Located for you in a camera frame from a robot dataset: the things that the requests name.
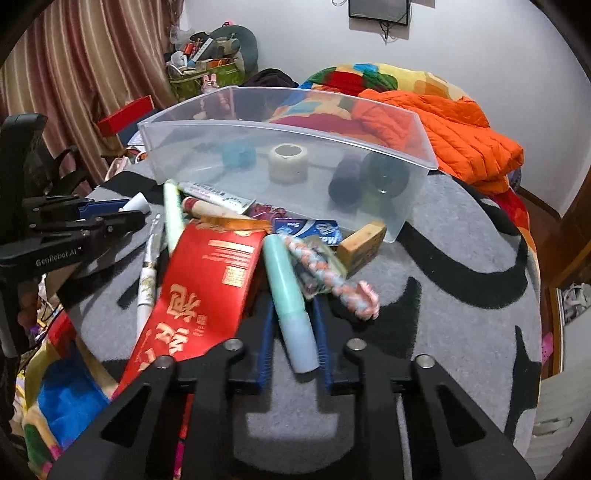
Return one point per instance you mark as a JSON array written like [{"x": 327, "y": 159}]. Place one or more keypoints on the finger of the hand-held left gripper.
[
  {"x": 120, "y": 222},
  {"x": 99, "y": 208}
]

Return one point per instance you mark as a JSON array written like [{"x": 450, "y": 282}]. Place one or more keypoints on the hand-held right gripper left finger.
[{"x": 266, "y": 355}]

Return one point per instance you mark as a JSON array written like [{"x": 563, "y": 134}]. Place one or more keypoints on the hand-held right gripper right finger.
[{"x": 323, "y": 360}]

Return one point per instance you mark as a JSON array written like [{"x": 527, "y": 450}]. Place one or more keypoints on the light green tube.
[{"x": 173, "y": 217}]

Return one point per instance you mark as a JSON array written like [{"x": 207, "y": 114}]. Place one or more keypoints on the white pen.
[{"x": 147, "y": 281}]

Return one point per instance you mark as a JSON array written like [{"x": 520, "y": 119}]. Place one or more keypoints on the mint green tube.
[{"x": 286, "y": 286}]

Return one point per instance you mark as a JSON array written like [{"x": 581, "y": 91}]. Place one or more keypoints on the cream tube with red cap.
[{"x": 203, "y": 207}]

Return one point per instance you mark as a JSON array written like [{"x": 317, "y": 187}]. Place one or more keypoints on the red paper packet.
[{"x": 203, "y": 286}]

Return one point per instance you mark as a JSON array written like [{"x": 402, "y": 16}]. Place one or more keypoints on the white printed tube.
[{"x": 217, "y": 194}]

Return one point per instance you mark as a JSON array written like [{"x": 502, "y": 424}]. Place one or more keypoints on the clear plastic storage bin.
[{"x": 184, "y": 138}]

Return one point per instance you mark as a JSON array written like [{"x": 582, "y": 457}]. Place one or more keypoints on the tan rectangular block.
[{"x": 362, "y": 247}]

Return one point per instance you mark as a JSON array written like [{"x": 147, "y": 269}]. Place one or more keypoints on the blue packet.
[{"x": 318, "y": 228}]

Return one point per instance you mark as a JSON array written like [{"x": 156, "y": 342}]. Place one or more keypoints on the pink bag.
[{"x": 121, "y": 168}]

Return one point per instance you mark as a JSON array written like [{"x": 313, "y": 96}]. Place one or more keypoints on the black office chair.
[{"x": 69, "y": 157}]

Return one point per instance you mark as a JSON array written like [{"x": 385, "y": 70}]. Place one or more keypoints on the blue notebook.
[{"x": 131, "y": 136}]

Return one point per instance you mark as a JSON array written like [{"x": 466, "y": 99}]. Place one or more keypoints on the red box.
[{"x": 124, "y": 115}]

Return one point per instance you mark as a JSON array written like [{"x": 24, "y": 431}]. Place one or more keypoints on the striped curtain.
[{"x": 69, "y": 55}]

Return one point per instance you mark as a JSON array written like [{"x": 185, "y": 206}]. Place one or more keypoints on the pink rabbit bottle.
[{"x": 210, "y": 83}]

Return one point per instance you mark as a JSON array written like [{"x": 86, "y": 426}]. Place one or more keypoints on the grey black patterned blanket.
[{"x": 461, "y": 258}]

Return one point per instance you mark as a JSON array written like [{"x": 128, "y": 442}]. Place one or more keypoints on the white tape roll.
[{"x": 288, "y": 164}]

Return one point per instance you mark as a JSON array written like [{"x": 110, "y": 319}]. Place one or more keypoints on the green storage bag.
[{"x": 221, "y": 74}]

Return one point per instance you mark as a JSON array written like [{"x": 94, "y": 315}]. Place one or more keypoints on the dark purple cylinder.
[{"x": 346, "y": 180}]

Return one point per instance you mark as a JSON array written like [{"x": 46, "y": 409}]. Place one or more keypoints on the dark green bottle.
[{"x": 385, "y": 177}]

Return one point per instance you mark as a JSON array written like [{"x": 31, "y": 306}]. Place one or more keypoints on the dark clothing pile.
[{"x": 274, "y": 77}]

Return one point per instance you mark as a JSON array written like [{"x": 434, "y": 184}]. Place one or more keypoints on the grey neck pillow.
[{"x": 244, "y": 41}]

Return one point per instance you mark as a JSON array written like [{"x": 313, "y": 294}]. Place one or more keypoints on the white cabinet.
[{"x": 551, "y": 415}]

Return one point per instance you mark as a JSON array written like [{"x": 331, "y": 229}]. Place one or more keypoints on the orange down jacket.
[{"x": 443, "y": 129}]

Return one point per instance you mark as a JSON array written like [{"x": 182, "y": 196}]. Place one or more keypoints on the white shoe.
[{"x": 577, "y": 302}]

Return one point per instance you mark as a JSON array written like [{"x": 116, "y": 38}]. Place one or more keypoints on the small wall monitor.
[{"x": 378, "y": 9}]

